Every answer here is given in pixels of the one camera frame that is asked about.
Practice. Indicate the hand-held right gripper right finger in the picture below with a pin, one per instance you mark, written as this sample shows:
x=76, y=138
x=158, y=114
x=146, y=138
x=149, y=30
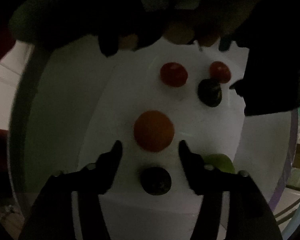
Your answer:
x=190, y=167

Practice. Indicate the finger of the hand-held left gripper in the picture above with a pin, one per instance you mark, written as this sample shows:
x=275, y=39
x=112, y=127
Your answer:
x=238, y=87

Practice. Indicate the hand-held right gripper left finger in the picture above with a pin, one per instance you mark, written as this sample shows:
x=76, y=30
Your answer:
x=112, y=165

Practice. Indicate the red tomato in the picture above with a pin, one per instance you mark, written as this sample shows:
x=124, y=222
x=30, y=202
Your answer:
x=173, y=74
x=220, y=72

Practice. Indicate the dark brown water chestnut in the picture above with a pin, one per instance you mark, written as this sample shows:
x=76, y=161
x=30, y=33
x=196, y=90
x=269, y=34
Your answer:
x=210, y=92
x=156, y=181

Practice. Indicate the small green tomato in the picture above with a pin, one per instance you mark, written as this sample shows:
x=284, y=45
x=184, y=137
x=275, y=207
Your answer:
x=222, y=162

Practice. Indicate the large orange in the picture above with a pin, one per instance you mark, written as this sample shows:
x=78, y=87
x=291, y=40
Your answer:
x=153, y=130

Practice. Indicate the white round tray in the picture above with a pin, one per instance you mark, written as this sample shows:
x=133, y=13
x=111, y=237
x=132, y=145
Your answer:
x=90, y=110

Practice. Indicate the person's left hand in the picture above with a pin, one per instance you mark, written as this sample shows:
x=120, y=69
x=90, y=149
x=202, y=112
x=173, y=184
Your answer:
x=177, y=33

